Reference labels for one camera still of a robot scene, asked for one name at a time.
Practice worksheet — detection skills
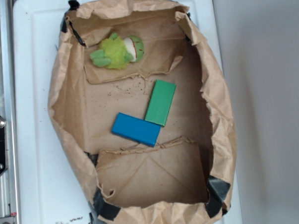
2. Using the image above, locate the blue rectangular block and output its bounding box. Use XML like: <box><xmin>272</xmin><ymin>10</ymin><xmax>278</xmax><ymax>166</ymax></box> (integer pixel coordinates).
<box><xmin>111</xmin><ymin>113</ymin><xmax>161</xmax><ymax>147</ymax></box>

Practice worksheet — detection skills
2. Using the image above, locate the green rectangular block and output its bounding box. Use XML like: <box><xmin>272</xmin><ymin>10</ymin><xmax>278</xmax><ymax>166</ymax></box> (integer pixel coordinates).
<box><xmin>145</xmin><ymin>80</ymin><xmax>176</xmax><ymax>127</ymax></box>

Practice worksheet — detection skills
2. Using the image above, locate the green plush toy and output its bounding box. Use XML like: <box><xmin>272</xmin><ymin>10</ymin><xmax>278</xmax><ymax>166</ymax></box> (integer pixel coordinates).
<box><xmin>89</xmin><ymin>33</ymin><xmax>144</xmax><ymax>70</ymax></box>

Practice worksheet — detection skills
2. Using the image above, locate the brown paper bag tray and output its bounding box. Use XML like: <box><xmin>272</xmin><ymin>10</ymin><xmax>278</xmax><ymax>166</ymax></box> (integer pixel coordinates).
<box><xmin>48</xmin><ymin>0</ymin><xmax>237</xmax><ymax>224</ymax></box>

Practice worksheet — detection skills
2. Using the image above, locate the aluminium frame rail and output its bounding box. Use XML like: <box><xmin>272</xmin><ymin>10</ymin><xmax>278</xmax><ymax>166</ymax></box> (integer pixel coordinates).
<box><xmin>0</xmin><ymin>0</ymin><xmax>19</xmax><ymax>224</ymax></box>

